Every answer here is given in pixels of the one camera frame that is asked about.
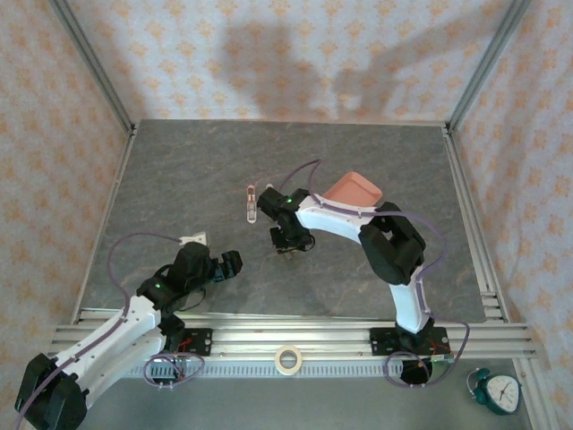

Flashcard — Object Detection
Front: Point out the pink plastic tray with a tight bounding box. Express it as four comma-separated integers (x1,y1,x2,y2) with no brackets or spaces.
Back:
321,171,383,210

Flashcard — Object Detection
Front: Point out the masking tape roll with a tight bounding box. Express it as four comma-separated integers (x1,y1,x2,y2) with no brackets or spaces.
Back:
274,344,304,374

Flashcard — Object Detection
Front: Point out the green alarm clock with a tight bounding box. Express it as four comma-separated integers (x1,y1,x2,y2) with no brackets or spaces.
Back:
466,367,524,417

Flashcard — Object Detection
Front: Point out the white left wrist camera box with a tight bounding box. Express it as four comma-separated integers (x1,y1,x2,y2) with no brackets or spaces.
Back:
177,230,210,246

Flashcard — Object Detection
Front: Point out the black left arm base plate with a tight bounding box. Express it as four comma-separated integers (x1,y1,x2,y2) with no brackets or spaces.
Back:
154,328,213,358

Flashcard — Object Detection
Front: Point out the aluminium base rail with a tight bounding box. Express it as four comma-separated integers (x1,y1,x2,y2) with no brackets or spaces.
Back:
47,312,538,362

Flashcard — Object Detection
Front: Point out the aluminium side rail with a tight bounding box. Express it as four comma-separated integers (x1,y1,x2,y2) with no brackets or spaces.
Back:
440,125,511,324
71,125,138,324

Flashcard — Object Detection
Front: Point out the slotted grey cable duct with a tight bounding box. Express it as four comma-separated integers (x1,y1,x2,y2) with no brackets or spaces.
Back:
129,362,516,380

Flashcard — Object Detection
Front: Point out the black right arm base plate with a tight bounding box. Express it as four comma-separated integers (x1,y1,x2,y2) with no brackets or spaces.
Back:
368,326,450,357

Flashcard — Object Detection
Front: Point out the aluminium frame post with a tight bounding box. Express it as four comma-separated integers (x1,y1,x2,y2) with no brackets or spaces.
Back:
446,0,534,133
47,0,138,135

